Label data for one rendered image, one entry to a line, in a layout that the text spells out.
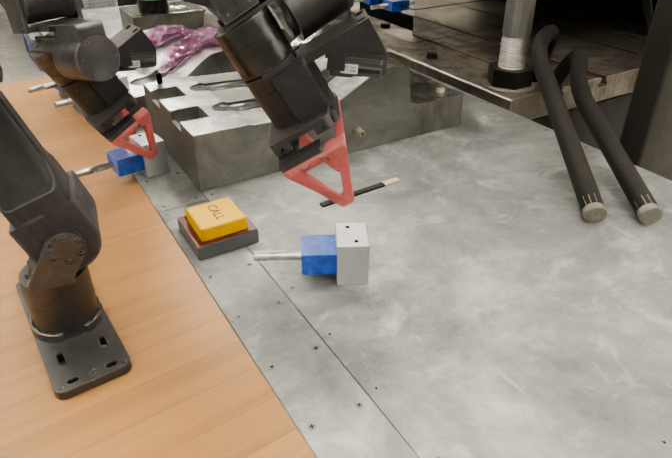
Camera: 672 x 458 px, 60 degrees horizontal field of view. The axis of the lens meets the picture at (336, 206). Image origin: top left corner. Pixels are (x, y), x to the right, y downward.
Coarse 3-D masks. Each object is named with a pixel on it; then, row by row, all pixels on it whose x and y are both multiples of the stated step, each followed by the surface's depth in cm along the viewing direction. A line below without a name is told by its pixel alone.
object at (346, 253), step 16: (336, 224) 68; (352, 224) 68; (304, 240) 68; (320, 240) 68; (336, 240) 66; (352, 240) 65; (368, 240) 66; (256, 256) 67; (272, 256) 67; (288, 256) 67; (304, 256) 65; (320, 256) 65; (336, 256) 65; (352, 256) 65; (368, 256) 65; (304, 272) 66; (320, 272) 66; (336, 272) 67; (352, 272) 66; (368, 272) 66
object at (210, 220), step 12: (204, 204) 76; (216, 204) 76; (228, 204) 76; (192, 216) 73; (204, 216) 73; (216, 216) 73; (228, 216) 73; (240, 216) 73; (204, 228) 71; (216, 228) 72; (228, 228) 72; (240, 228) 73; (204, 240) 71
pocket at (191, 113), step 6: (186, 108) 91; (192, 108) 91; (198, 108) 92; (174, 114) 90; (180, 114) 91; (186, 114) 91; (192, 114) 92; (198, 114) 92; (204, 114) 90; (174, 120) 90; (180, 120) 91; (186, 120) 92
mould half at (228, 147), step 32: (320, 32) 113; (320, 64) 102; (192, 96) 95; (224, 96) 96; (352, 96) 93; (384, 96) 96; (416, 96) 104; (448, 96) 104; (160, 128) 98; (192, 128) 84; (224, 128) 84; (256, 128) 86; (352, 128) 95; (384, 128) 99; (416, 128) 103; (192, 160) 85; (224, 160) 86; (256, 160) 89
